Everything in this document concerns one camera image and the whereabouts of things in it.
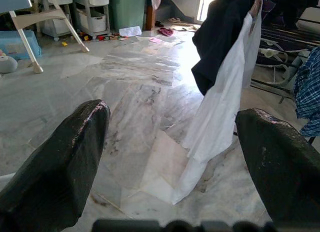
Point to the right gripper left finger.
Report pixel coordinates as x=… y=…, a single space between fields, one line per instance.
x=55 y=167

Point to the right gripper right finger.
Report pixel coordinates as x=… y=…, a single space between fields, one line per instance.
x=287 y=172

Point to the dark navy trousers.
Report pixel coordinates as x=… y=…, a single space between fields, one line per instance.
x=220 y=37

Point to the blue plaid shirt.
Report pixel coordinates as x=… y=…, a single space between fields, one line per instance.
x=308 y=92

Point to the white garment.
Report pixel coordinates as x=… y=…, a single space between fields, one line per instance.
x=220 y=104

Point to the grey round cushion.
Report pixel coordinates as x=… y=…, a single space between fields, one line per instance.
x=7 y=65

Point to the small yellow toy block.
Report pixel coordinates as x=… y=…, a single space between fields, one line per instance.
x=64 y=44

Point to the light blue plastic tub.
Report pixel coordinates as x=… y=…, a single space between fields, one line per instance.
x=15 y=44

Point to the colourful toy train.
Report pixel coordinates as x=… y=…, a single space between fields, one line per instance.
x=86 y=37

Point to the black metal drying rack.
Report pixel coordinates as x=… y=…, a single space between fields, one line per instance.
x=287 y=33

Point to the white plastic drawer unit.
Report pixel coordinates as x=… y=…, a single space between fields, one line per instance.
x=60 y=25

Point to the beige baby high chair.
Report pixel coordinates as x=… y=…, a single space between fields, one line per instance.
x=37 y=18

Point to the grey cart white drawers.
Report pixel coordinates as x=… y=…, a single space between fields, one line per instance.
x=93 y=22

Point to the pink paper sheet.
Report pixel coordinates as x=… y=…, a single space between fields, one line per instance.
x=155 y=40

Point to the green plastic bin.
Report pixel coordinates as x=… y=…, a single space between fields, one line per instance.
x=127 y=12

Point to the magenta slipper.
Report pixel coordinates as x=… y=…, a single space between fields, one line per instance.
x=165 y=32

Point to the beige floor mat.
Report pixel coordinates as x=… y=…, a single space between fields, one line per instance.
x=183 y=27

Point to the white tubular frame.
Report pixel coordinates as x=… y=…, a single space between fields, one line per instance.
x=268 y=52

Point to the brown wooden post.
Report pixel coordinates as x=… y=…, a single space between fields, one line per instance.
x=150 y=18

